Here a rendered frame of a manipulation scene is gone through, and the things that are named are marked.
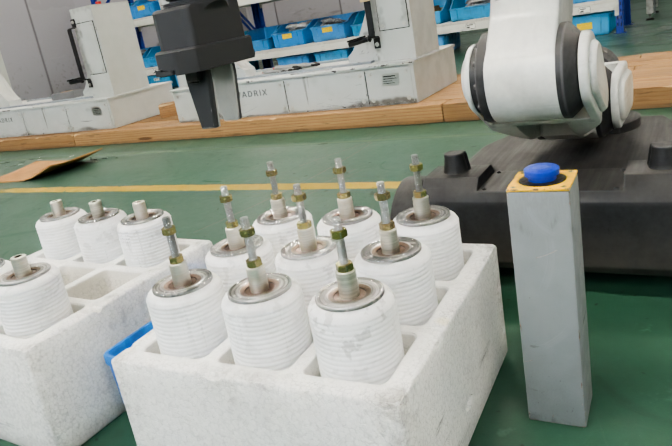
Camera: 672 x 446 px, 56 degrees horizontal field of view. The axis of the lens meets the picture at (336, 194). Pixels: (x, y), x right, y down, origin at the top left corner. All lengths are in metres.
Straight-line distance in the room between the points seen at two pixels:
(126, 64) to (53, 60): 4.22
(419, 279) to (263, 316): 0.19
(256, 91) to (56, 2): 5.50
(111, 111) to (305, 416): 3.46
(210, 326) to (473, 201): 0.56
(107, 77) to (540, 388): 3.53
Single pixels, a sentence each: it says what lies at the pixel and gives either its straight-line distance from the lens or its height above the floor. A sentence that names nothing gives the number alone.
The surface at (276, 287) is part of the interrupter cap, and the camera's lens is 0.74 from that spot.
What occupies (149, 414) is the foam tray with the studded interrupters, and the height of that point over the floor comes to 0.11.
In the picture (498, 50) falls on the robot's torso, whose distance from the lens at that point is 0.99.
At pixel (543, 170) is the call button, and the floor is 0.33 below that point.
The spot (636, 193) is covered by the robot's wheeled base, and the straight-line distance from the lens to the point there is 1.11.
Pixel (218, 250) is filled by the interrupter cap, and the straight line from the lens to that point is 0.90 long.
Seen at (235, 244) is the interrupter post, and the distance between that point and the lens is 0.89.
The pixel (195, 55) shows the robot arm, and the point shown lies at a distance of 0.64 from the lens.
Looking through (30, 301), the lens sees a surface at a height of 0.22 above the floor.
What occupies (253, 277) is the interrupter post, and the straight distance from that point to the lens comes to 0.73.
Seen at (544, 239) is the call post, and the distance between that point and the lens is 0.77.
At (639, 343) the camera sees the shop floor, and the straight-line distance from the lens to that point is 1.06.
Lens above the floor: 0.55
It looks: 16 degrees down
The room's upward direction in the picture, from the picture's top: 10 degrees counter-clockwise
